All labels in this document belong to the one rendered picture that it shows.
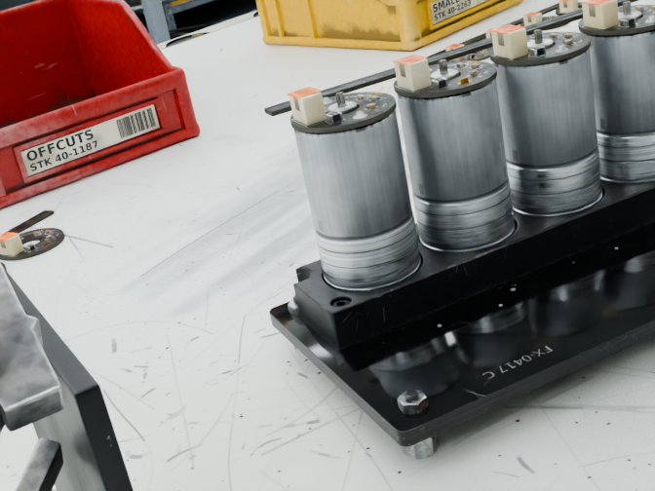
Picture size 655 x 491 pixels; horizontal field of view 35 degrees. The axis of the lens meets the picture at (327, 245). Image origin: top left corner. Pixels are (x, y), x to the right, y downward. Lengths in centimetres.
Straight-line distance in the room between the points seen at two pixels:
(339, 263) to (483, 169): 4
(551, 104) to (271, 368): 10
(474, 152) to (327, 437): 8
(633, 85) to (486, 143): 5
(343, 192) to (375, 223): 1
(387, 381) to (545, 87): 8
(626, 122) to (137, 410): 15
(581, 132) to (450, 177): 4
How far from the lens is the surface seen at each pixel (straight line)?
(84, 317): 32
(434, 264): 25
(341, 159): 23
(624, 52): 28
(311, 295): 25
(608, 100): 28
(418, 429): 21
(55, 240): 39
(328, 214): 24
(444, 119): 25
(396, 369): 23
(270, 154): 42
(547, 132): 26
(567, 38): 27
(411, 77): 25
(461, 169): 25
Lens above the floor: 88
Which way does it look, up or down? 24 degrees down
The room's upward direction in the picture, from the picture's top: 12 degrees counter-clockwise
